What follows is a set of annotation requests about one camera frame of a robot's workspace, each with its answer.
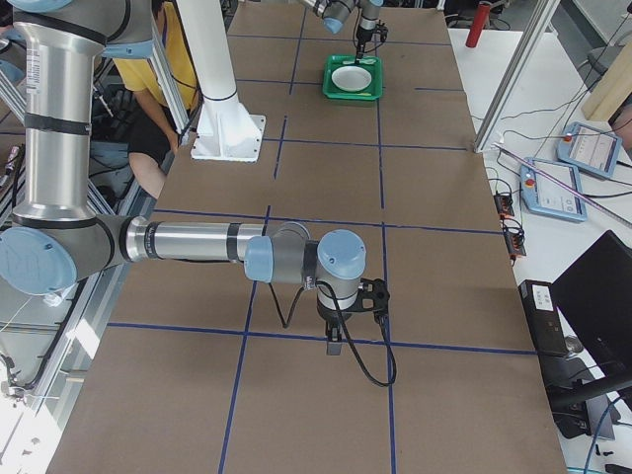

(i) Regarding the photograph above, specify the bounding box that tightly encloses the white round plate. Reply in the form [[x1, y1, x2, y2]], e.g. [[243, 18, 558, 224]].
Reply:
[[331, 65, 372, 93]]

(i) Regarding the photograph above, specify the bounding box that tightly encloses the green plastic tray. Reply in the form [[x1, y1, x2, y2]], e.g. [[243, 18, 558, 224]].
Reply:
[[322, 54, 382, 101]]

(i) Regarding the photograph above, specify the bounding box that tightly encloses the red cylinder bottle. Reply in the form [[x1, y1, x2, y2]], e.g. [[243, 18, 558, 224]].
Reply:
[[465, 1, 492, 48]]

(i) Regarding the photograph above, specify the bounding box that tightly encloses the brown cardboard table mat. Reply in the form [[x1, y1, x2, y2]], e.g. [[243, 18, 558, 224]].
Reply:
[[49, 3, 566, 473]]

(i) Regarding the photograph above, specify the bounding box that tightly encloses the lower orange circuit board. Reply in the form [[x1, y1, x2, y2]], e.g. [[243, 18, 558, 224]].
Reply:
[[503, 227, 526, 260]]

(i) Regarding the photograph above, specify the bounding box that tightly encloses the orange circuit board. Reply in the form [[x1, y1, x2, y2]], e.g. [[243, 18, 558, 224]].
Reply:
[[503, 227, 526, 260], [494, 193, 514, 219]]

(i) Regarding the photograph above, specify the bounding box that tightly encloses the black computer box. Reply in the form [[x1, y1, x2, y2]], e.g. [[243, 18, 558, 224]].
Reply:
[[518, 279, 575, 359]]

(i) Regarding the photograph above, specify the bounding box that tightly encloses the upper orange circuit board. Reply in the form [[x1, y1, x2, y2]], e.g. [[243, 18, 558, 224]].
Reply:
[[494, 193, 514, 219]]

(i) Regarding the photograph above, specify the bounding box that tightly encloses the person in yellow shirt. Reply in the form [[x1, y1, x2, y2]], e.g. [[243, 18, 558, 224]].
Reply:
[[115, 1, 198, 198]]

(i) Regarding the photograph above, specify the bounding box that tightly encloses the near blue teach pendant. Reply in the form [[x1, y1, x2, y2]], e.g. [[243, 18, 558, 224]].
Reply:
[[519, 157, 588, 222]]

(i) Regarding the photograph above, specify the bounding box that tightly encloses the blue teach pendant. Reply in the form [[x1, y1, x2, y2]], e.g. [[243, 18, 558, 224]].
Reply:
[[519, 157, 588, 222], [557, 121, 622, 180]]

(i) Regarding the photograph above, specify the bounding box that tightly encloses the far blue teach pendant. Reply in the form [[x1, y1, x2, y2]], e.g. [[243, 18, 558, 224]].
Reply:
[[557, 121, 622, 180]]

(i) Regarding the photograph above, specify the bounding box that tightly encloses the wooden block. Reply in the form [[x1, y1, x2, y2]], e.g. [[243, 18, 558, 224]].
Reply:
[[582, 40, 632, 121]]

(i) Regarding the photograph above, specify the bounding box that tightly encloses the black monitor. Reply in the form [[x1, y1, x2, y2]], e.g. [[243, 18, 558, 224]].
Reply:
[[552, 230, 631, 374]]

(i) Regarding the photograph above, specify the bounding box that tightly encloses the long metal ruler rod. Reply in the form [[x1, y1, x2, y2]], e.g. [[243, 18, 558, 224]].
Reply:
[[493, 142, 631, 229]]

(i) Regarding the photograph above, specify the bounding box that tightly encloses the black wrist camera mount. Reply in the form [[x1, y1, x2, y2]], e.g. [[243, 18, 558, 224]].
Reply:
[[357, 278, 390, 317]]

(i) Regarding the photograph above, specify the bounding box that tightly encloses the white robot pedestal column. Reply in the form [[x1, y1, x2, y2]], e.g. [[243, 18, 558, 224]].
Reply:
[[177, 0, 266, 163]]

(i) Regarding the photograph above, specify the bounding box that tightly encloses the aluminium frame post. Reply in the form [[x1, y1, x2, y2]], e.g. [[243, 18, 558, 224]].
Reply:
[[473, 0, 561, 153]]

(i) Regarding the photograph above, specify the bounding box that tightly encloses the aluminium side frame rail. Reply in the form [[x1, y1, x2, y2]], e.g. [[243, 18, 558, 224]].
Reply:
[[148, 19, 190, 141]]

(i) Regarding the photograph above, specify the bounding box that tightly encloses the blue network cable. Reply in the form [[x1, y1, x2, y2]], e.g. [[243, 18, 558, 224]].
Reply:
[[581, 394, 624, 474]]

